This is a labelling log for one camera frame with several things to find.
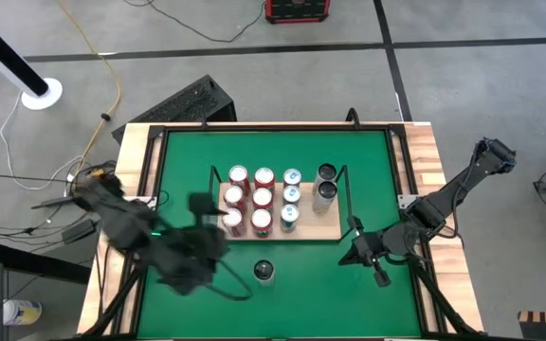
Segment black perforated case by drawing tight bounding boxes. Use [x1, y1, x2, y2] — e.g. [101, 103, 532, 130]
[111, 74, 237, 144]

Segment black metal table frame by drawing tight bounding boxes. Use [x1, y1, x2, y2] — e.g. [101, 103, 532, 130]
[81, 120, 482, 341]

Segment black white pole with base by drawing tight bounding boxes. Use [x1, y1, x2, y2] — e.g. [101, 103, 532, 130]
[0, 4, 64, 111]

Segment black floor cable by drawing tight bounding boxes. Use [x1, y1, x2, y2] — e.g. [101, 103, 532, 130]
[123, 0, 267, 44]

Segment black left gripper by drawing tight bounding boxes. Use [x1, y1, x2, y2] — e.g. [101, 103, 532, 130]
[156, 191, 230, 296]

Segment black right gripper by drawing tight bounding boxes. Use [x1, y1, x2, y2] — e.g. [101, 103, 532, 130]
[337, 216, 397, 289]

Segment white cable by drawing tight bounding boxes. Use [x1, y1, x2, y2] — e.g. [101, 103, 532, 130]
[0, 92, 84, 191]

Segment white yellow canister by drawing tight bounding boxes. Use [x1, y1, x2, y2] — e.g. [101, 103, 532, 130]
[2, 298, 44, 327]

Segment red black box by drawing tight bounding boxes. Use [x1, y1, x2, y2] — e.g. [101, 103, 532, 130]
[264, 0, 332, 25]

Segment black power adapter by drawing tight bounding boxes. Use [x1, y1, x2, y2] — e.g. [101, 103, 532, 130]
[62, 220, 98, 243]

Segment blue silver Red Bull can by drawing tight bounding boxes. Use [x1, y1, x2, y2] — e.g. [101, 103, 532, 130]
[280, 204, 300, 233]
[282, 168, 303, 188]

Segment green table mat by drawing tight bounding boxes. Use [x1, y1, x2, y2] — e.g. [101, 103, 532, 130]
[137, 130, 422, 338]

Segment wooden shelf with black frame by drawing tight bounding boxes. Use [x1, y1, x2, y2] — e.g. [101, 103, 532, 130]
[205, 164, 355, 243]

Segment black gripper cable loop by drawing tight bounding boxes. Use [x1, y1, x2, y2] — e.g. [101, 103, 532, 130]
[206, 259, 254, 302]

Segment yellow cable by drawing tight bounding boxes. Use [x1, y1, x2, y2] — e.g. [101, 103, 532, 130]
[54, 0, 122, 188]

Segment white Celsius can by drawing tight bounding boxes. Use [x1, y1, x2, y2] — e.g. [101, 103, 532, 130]
[317, 163, 338, 185]
[252, 260, 276, 287]
[311, 180, 339, 215]

